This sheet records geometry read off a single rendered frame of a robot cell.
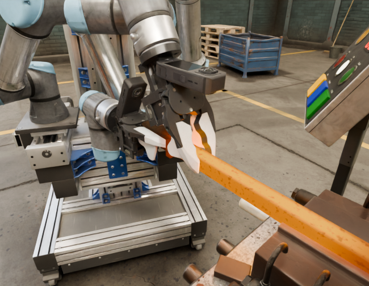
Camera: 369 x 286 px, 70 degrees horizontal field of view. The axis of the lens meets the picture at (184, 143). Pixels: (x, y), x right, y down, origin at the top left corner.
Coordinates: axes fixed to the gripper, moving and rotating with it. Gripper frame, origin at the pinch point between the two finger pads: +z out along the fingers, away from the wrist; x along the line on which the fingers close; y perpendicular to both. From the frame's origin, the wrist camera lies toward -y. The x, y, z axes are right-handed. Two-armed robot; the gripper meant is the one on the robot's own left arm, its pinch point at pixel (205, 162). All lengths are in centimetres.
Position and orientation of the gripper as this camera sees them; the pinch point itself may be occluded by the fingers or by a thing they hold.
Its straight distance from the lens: 44.5
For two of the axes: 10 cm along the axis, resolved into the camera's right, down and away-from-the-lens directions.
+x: -7.4, 3.1, -5.9
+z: 3.3, 9.4, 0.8
